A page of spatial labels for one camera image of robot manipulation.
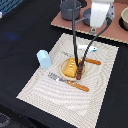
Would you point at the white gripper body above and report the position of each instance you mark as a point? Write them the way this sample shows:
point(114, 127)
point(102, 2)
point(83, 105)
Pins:
point(100, 12)

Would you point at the brown toy sausage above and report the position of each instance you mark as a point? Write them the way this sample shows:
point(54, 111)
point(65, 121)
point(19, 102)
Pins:
point(79, 73)

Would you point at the yellow toy bread loaf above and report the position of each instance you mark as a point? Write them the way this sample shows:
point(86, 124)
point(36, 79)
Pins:
point(71, 68)

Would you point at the light blue cup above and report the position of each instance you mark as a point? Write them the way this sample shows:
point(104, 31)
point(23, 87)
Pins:
point(44, 59)

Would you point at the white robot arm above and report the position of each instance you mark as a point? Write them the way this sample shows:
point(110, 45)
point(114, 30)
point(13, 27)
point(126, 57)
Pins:
point(101, 10)

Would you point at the dark grey saucepan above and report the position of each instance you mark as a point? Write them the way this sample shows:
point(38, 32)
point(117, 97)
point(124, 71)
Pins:
point(86, 17)

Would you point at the beige bowl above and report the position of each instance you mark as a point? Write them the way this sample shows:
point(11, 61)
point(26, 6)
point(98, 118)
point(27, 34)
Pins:
point(124, 16)

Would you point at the dark grey pot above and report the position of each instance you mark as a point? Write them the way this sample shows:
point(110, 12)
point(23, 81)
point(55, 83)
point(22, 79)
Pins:
point(66, 8)

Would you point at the beige woven placemat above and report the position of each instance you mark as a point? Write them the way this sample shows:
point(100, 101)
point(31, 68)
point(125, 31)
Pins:
point(76, 107)

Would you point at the wooden handled knife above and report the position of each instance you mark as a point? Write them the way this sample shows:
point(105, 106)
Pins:
point(86, 59)

